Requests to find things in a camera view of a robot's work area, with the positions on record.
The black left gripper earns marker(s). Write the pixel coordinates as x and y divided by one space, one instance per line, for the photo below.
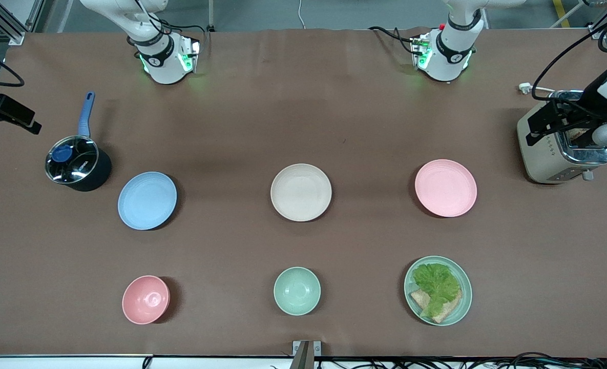
583 109

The pink plate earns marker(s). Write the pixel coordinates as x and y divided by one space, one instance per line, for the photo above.
445 188

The blue plate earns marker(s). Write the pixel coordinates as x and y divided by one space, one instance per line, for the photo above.
147 201

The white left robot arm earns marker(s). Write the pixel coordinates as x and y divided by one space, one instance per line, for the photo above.
449 56

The beige and chrome toaster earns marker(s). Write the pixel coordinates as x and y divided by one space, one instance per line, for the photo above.
544 159

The glass lid with blue knob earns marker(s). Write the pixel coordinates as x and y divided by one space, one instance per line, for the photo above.
71 160

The green lettuce leaf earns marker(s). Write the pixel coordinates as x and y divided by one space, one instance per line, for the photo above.
436 287

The green plate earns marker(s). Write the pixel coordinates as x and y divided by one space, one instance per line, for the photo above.
462 307

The toasted bread slice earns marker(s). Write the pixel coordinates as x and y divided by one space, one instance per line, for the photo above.
449 310

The pink bowl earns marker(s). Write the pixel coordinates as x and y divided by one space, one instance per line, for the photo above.
146 300

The beige plate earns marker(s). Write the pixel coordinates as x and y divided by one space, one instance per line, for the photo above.
301 192

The green bowl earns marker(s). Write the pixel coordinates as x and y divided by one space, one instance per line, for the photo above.
297 291

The aluminium frame profile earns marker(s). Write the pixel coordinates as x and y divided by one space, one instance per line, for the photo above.
598 25
6 23

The metal table edge bracket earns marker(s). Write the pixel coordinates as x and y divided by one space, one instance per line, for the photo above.
306 353

